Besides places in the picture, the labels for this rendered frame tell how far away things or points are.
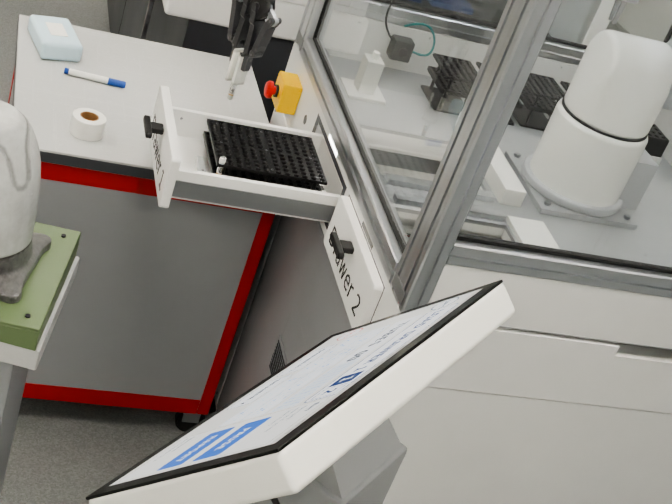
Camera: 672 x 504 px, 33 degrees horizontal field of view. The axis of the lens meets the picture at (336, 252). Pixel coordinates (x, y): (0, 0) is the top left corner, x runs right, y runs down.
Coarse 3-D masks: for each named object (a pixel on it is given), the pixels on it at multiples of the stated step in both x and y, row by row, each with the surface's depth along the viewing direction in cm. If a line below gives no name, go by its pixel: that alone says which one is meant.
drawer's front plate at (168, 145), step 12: (168, 96) 226; (156, 108) 229; (168, 108) 221; (156, 120) 227; (168, 120) 217; (168, 132) 214; (156, 144) 223; (168, 144) 211; (168, 156) 210; (180, 156) 208; (168, 168) 208; (156, 180) 218; (168, 180) 209; (168, 192) 210; (168, 204) 212
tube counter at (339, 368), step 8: (360, 352) 144; (368, 352) 141; (344, 360) 143; (352, 360) 141; (336, 368) 140; (344, 368) 138; (320, 376) 140; (328, 376) 137; (312, 384) 137; (320, 384) 134; (304, 392) 134; (312, 392) 132; (288, 400) 133; (296, 400) 131; (280, 408) 131
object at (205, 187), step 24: (192, 120) 232; (240, 120) 234; (192, 144) 232; (192, 168) 224; (192, 192) 213; (216, 192) 214; (240, 192) 215; (264, 192) 217; (288, 192) 218; (312, 192) 219; (336, 192) 227; (312, 216) 222
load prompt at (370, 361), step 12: (432, 312) 150; (444, 312) 146; (420, 324) 145; (396, 336) 144; (408, 336) 140; (384, 348) 139; (396, 348) 136; (372, 360) 135; (348, 372) 134; (360, 372) 131; (336, 384) 130; (348, 384) 127; (312, 396) 129; (324, 396) 126
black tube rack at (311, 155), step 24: (216, 120) 230; (240, 144) 225; (264, 144) 228; (288, 144) 231; (312, 144) 234; (216, 168) 221; (240, 168) 217; (264, 168) 220; (288, 168) 223; (312, 168) 226
